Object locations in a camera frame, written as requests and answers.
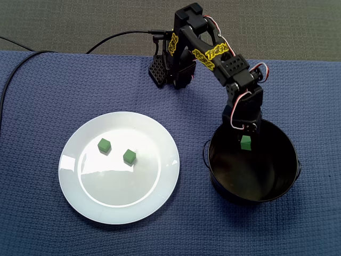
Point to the black lattice robot base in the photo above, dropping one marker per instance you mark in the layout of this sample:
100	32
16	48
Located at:
157	72

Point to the black metal bucket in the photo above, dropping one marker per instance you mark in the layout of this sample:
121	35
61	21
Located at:
279	160

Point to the white round plate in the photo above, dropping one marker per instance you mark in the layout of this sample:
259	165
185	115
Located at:
120	192

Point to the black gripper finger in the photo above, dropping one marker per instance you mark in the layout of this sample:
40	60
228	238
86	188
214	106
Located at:
238	134
253	129

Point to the green cube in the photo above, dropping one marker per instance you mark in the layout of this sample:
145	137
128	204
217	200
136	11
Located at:
245	143
129	156
104	145

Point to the blue waffle cloth mat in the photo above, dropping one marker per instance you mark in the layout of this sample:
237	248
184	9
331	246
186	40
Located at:
239	226

